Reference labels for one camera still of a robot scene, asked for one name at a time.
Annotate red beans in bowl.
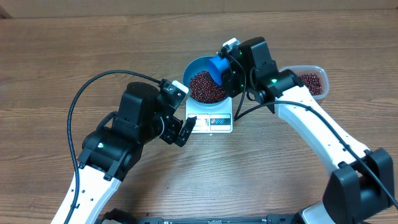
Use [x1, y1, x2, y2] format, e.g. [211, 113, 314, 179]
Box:
[188, 70, 227, 104]

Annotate clear container of red beans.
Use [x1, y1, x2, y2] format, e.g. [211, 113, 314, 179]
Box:
[279, 65, 330, 100]

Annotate white digital kitchen scale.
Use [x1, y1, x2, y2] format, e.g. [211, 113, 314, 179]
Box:
[185, 97, 233, 134]

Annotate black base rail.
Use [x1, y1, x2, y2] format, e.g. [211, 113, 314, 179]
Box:
[99, 208, 299, 224]

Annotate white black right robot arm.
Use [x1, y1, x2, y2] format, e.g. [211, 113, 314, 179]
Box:
[211, 37, 397, 223]

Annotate blue plastic scoop cup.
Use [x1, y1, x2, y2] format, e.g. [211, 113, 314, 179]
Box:
[207, 56, 229, 86]

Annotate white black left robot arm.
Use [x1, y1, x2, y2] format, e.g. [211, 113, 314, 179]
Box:
[52, 80, 197, 223]

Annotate teal metal bowl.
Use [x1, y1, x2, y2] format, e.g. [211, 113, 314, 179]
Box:
[182, 56, 228, 106]

